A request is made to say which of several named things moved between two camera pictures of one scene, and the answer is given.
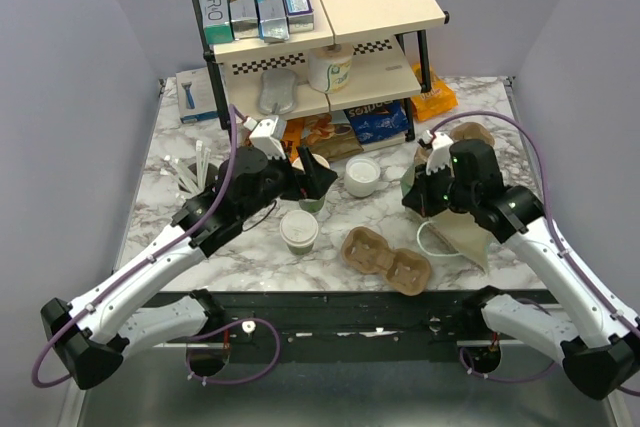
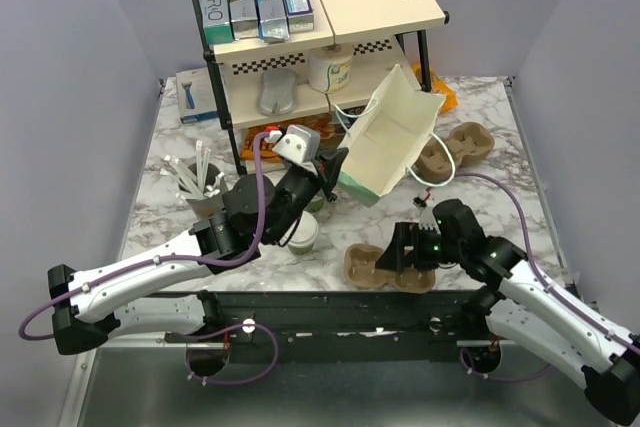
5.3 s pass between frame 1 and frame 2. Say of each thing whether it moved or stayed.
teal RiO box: stayed
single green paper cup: stayed
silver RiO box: stayed
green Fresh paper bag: moved
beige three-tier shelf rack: stayed
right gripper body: moved
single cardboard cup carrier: moved
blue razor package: stayed
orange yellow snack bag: stayed
